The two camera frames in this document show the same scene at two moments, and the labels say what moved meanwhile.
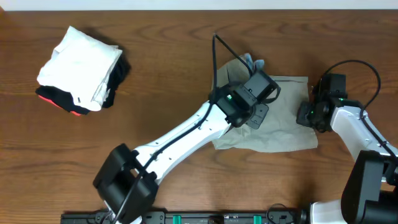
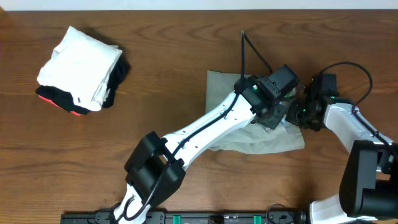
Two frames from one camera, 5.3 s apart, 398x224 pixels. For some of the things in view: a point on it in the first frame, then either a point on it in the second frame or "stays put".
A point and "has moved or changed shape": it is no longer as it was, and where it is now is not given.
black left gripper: [259, 115] -> [273, 117]
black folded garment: [64, 98] stays put
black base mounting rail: [264, 216] stays put
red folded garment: [54, 103] stays put
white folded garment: [82, 64] stays put
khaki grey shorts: [288, 126] has moved or changed shape
